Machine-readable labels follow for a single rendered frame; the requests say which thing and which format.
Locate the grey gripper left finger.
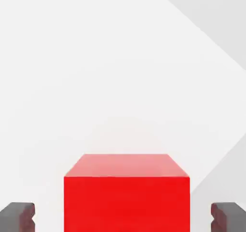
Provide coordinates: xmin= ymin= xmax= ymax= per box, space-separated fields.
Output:
xmin=0 ymin=202 xmax=36 ymax=232

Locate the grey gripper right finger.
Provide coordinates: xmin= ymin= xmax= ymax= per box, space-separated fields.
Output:
xmin=210 ymin=202 xmax=246 ymax=232

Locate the small red cube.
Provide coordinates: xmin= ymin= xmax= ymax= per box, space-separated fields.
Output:
xmin=63 ymin=153 xmax=191 ymax=232

